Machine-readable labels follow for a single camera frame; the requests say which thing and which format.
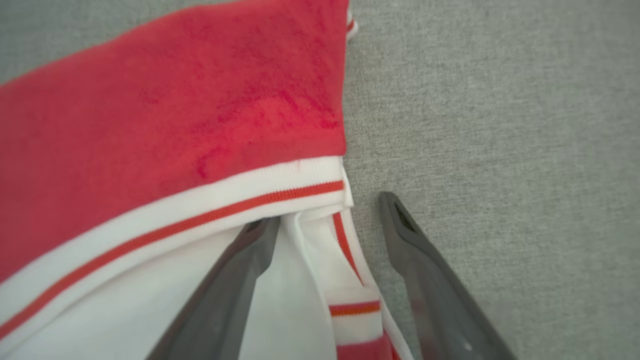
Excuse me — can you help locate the red white basketball jersey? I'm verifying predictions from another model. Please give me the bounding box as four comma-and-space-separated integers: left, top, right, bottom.
0, 0, 416, 360

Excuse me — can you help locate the grey fabric sofa cushion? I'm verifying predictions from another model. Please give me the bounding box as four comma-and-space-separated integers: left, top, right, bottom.
0, 0, 640, 360

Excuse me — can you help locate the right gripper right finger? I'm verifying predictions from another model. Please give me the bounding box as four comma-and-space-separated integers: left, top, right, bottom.
377, 191, 519, 360

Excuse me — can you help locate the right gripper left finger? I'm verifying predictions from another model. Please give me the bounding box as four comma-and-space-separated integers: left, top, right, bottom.
144, 216, 281, 360

